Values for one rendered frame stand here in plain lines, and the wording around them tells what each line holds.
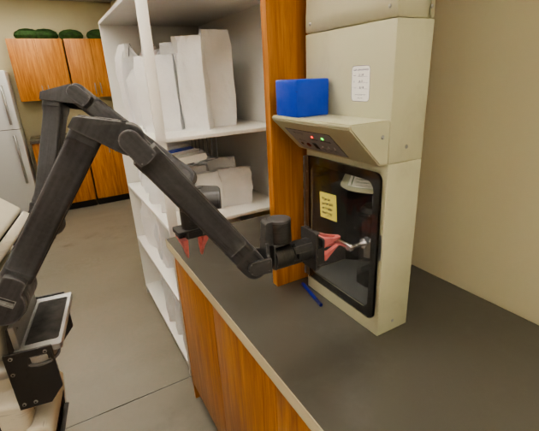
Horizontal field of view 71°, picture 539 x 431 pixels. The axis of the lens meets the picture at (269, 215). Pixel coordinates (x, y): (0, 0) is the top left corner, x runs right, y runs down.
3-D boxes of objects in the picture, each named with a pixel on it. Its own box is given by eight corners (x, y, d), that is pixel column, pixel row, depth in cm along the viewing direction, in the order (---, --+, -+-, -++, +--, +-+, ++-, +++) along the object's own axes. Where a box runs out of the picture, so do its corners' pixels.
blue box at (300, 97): (306, 112, 107) (306, 78, 104) (328, 114, 99) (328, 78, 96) (276, 115, 103) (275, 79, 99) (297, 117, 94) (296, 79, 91)
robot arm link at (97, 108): (78, 105, 116) (61, 94, 106) (89, 91, 117) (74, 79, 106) (190, 191, 119) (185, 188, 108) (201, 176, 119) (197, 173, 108)
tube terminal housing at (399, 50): (363, 265, 140) (374, 35, 113) (439, 307, 113) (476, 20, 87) (307, 285, 129) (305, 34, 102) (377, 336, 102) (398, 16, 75)
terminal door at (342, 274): (308, 273, 126) (307, 153, 112) (374, 320, 101) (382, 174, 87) (306, 274, 125) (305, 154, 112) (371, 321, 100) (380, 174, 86)
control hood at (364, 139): (305, 146, 112) (305, 111, 109) (388, 165, 86) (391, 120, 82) (272, 151, 107) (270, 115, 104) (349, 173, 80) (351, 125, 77)
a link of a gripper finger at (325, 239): (347, 232, 96) (317, 240, 92) (347, 257, 98) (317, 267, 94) (331, 224, 101) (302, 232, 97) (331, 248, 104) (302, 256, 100)
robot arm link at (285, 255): (263, 266, 94) (275, 274, 89) (262, 240, 91) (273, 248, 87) (287, 259, 97) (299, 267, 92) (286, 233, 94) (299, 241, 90)
